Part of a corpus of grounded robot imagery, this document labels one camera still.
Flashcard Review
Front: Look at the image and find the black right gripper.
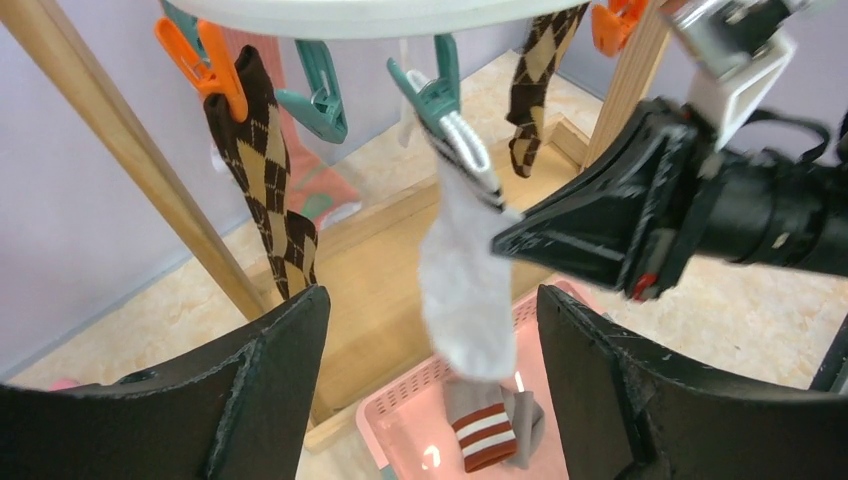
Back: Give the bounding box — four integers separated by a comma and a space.
491, 99, 847, 301

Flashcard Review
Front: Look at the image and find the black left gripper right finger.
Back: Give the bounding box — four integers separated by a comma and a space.
537, 285, 847, 479

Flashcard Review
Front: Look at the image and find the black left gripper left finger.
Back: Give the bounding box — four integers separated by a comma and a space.
1, 285, 330, 479

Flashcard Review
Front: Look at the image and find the grey sock striped cuff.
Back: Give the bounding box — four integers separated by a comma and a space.
443, 379, 546, 473

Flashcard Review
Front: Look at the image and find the white sock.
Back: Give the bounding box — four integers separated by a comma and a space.
418, 103, 522, 381

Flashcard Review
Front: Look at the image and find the pink plastic basket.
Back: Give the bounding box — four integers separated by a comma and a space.
356, 293, 568, 479

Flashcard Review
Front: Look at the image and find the wooden hanger rack stand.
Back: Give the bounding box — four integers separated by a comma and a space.
12, 18, 669, 451

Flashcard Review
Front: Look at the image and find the white round clip hanger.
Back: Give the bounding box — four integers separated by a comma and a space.
172, 0, 578, 40

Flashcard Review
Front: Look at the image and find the teal clothes peg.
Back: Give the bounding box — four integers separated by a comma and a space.
386, 33, 460, 140
275, 39, 348, 144

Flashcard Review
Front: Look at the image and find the orange clothes peg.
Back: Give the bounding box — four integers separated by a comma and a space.
154, 18, 249, 122
590, 0, 648, 58

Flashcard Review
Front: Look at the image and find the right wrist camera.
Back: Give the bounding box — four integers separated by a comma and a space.
658, 0, 814, 151

